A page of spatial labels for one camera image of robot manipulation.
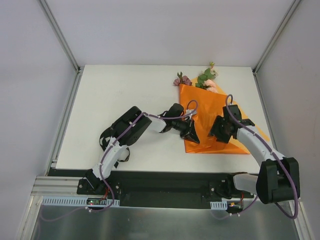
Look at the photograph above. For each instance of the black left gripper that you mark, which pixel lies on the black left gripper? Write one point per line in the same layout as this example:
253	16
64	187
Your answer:
188	129

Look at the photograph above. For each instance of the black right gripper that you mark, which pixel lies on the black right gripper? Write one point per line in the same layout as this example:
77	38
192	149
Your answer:
217	129

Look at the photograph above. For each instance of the pink fake rose stem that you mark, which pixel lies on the pink fake rose stem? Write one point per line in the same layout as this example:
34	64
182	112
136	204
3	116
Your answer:
210	85

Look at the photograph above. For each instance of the mauve fake rose stem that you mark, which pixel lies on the mauve fake rose stem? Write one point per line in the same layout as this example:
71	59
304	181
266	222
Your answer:
182	80

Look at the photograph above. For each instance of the white fake rose stem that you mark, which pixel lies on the white fake rose stem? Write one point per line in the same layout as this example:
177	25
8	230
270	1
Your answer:
208	74

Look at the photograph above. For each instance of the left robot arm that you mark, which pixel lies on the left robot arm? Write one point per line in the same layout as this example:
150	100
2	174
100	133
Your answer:
128	128

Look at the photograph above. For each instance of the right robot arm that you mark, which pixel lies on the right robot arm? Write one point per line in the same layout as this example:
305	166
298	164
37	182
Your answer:
278	179

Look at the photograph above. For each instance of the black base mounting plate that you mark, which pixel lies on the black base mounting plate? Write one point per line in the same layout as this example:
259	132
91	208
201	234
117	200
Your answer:
148	189

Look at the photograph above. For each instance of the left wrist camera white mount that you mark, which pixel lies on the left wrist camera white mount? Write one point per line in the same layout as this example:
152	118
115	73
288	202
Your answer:
189	113

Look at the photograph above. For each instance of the right white slotted cable duct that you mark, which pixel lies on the right white slotted cable duct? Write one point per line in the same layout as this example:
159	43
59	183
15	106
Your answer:
224	205

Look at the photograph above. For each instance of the white slotted cable duct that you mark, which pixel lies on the white slotted cable duct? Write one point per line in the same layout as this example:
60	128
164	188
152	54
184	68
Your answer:
79	202
224	205

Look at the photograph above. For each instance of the right aluminium frame post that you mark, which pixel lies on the right aluminium frame post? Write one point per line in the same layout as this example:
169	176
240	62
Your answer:
277	34

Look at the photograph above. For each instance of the aluminium frame post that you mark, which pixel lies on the aluminium frame post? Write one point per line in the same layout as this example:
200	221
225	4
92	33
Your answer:
277	34
59	34

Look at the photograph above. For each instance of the left white slotted cable duct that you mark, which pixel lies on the left white slotted cable duct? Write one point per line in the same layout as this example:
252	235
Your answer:
79	202

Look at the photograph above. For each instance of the left aluminium frame post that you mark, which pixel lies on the left aluminium frame post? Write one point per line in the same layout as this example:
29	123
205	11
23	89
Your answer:
59	34

